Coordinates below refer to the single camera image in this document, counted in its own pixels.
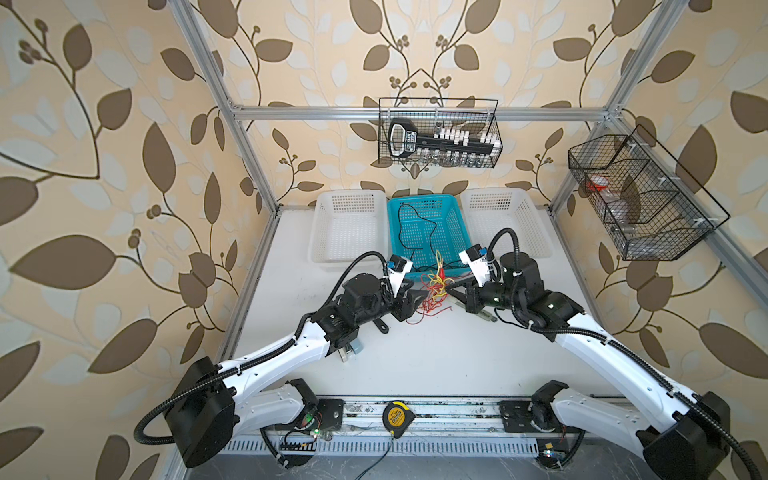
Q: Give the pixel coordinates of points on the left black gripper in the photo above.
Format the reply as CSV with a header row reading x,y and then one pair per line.
x,y
398,297

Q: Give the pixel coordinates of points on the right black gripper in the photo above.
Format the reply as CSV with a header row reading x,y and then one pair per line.
x,y
475,296

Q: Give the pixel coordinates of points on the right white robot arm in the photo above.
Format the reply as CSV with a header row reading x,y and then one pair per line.
x,y
677,432

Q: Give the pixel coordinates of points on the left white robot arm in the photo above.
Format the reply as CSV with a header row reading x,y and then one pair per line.
x,y
214,402

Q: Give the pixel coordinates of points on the green utility knife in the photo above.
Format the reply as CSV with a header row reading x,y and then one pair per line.
x,y
482,314

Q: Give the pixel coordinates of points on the green pipe wrench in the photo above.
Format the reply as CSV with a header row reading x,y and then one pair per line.
x,y
381,326

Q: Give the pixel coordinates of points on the grey blue stapler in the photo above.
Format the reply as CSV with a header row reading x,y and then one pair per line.
x,y
349,350

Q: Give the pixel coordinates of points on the teal plastic basket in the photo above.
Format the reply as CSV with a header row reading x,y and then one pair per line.
x,y
422,227

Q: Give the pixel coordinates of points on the right white plastic basket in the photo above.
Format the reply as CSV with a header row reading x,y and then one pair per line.
x,y
488,210

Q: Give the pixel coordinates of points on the white plastic basket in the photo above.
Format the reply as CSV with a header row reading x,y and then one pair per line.
x,y
347,223
488,210

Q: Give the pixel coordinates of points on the left white plastic basket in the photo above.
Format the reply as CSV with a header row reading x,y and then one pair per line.
x,y
347,223

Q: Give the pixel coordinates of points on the yellow tape measure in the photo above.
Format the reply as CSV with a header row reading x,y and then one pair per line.
x,y
396,418

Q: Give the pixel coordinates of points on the red item in basket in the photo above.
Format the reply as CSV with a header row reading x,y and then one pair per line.
x,y
596,184

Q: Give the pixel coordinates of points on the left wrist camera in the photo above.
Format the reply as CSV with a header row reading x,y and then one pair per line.
x,y
397,268

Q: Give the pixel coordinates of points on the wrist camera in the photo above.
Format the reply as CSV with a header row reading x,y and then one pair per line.
x,y
397,268
476,259

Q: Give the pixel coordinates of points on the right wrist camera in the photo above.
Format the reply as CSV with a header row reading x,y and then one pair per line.
x,y
476,259

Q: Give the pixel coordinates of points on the back black wire basket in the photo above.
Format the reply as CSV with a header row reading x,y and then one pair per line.
x,y
428,113

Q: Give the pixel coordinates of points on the black wire basket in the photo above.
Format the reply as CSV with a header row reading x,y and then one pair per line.
x,y
428,113
656,208

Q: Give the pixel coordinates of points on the right black wire basket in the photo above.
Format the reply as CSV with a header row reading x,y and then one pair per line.
x,y
656,208

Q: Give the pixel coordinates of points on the aluminium frame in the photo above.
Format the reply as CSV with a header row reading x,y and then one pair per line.
x,y
643,123

